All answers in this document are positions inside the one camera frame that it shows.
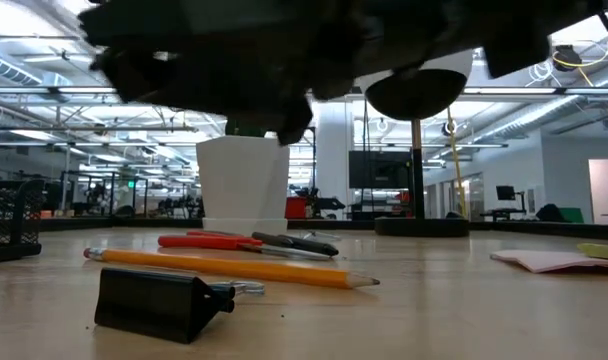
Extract black display on stand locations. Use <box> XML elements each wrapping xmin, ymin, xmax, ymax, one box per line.
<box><xmin>347</xmin><ymin>149</ymin><xmax>414</xmax><ymax>190</ymax></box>

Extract yellow power cord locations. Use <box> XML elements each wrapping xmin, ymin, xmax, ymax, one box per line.
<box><xmin>446</xmin><ymin>106</ymin><xmax>469</xmax><ymax>220</ymax></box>

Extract white hexagonal plant pot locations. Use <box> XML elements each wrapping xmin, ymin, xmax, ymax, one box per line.
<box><xmin>195</xmin><ymin>135</ymin><xmax>291</xmax><ymax>238</ymax></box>

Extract green cactus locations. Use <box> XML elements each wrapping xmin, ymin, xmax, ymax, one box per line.
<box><xmin>225</xmin><ymin>117</ymin><xmax>268</xmax><ymax>139</ymax></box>

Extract green board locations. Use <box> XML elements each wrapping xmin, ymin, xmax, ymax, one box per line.
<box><xmin>558</xmin><ymin>207</ymin><xmax>585</xmax><ymax>225</ymax></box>

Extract yellow pencil with red eraser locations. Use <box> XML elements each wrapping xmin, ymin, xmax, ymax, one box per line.
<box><xmin>82</xmin><ymin>246</ymin><xmax>381</xmax><ymax>290</ymax></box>

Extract red storage bin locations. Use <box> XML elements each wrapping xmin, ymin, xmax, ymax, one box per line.
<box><xmin>285</xmin><ymin>196</ymin><xmax>310</xmax><ymax>220</ymax></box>

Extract white globe lamp black base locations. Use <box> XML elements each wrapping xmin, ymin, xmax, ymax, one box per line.
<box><xmin>358</xmin><ymin>48</ymin><xmax>474</xmax><ymax>239</ymax></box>

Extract red-handled scissors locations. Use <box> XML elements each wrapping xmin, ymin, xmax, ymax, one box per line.
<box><xmin>157</xmin><ymin>230</ymin><xmax>335</xmax><ymax>262</ymax></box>

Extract yellow-green sticky note pad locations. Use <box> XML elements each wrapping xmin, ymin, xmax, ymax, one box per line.
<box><xmin>577</xmin><ymin>242</ymin><xmax>608</xmax><ymax>262</ymax></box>

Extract black mesh desk organizer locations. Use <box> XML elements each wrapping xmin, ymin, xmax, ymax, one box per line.
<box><xmin>0</xmin><ymin>178</ymin><xmax>46</xmax><ymax>265</ymax></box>

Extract black binder clip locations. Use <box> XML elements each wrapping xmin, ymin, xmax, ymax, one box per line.
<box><xmin>93</xmin><ymin>267</ymin><xmax>266</xmax><ymax>345</ymax></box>

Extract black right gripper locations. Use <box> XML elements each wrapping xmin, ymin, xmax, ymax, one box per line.
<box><xmin>78</xmin><ymin>0</ymin><xmax>553</xmax><ymax>146</ymax></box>

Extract black ceiling cable reel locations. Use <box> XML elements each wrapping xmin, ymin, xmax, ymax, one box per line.
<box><xmin>551</xmin><ymin>43</ymin><xmax>584</xmax><ymax>73</ymax></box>

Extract black desk monitor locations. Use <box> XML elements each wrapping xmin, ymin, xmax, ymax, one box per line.
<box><xmin>495</xmin><ymin>184</ymin><xmax>529</xmax><ymax>221</ymax></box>

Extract black office chair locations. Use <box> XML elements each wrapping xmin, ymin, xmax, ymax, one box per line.
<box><xmin>535</xmin><ymin>203</ymin><xmax>568</xmax><ymax>224</ymax></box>

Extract pale pink sticky note pad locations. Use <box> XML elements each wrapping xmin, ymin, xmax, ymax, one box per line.
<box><xmin>489</xmin><ymin>249</ymin><xmax>608</xmax><ymax>275</ymax></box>

